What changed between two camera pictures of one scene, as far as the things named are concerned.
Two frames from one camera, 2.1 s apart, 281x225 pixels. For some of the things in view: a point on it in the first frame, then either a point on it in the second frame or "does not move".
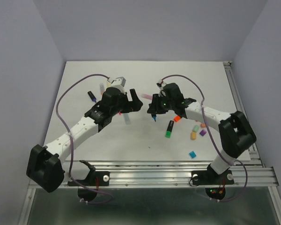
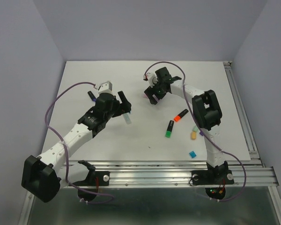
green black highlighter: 169,129 does not move
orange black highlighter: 176,118 does not move
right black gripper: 154,107 → 150,91
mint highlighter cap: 195,128 does not move
